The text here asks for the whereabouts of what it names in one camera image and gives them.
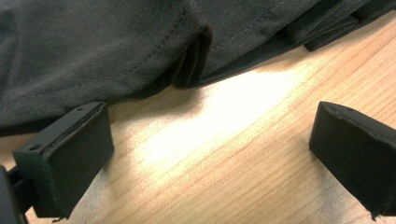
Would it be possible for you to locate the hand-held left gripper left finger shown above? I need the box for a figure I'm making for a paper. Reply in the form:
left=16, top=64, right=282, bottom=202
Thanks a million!
left=11, top=101, right=116, bottom=220

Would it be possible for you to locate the dark grey cloth garment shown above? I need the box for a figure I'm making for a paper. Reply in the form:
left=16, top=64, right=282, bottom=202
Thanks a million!
left=0, top=0, right=396, bottom=138

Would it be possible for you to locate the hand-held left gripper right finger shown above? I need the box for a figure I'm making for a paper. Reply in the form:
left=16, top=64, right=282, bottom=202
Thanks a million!
left=308, top=100, right=396, bottom=218

